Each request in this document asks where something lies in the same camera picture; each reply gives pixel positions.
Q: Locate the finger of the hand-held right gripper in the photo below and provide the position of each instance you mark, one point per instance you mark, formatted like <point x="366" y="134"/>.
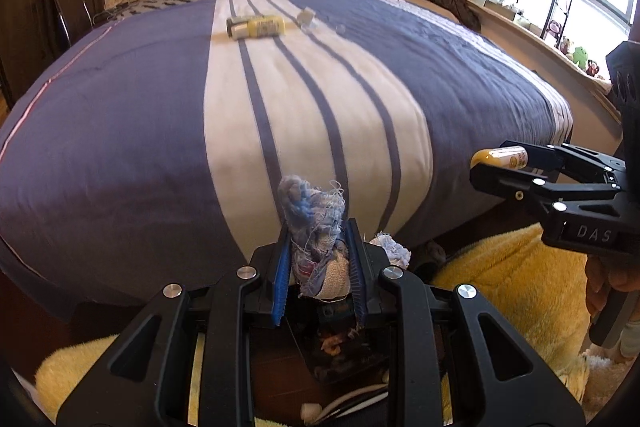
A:
<point x="500" y="179"/>
<point x="575" y="159"/>

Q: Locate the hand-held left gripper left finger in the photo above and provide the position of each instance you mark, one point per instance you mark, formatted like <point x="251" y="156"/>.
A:
<point x="282" y="277"/>

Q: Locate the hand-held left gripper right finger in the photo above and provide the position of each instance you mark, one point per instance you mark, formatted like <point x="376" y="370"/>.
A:
<point x="359" y="282"/>

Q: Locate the small yellow bottle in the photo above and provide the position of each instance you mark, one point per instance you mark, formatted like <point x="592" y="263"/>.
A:
<point x="505" y="157"/>

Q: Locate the blue white cloth bundle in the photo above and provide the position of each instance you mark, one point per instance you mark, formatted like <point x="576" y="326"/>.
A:
<point x="312" y="227"/>

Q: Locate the person's right hand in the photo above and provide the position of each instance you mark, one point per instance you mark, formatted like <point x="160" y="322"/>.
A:
<point x="597" y="282"/>

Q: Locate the light blue cloth scrap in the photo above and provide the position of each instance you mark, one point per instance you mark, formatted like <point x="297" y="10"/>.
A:
<point x="395" y="252"/>

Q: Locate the yellow fluffy rug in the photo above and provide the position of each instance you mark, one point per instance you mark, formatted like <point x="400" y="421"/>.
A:
<point x="500" y="267"/>
<point x="75" y="372"/>

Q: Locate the red plush toy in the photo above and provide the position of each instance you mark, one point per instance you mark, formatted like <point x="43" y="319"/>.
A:
<point x="593" y="68"/>

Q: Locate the green frog plush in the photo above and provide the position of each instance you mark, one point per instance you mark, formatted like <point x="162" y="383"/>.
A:
<point x="580" y="56"/>

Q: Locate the small brown plush toy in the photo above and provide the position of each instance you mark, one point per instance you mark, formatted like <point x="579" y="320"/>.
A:
<point x="566" y="46"/>

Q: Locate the purple monkey plush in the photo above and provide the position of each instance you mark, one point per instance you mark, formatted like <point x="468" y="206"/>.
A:
<point x="554" y="29"/>

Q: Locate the blue white striped blanket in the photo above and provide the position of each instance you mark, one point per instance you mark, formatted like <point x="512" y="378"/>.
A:
<point x="125" y="132"/>

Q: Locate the large yellow bottle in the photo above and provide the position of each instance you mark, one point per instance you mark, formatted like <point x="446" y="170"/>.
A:
<point x="265" y="27"/>

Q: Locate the small white container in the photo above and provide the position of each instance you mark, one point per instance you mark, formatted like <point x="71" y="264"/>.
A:
<point x="306" y="16"/>

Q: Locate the black folding chair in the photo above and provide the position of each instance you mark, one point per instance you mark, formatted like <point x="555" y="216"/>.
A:
<point x="62" y="17"/>

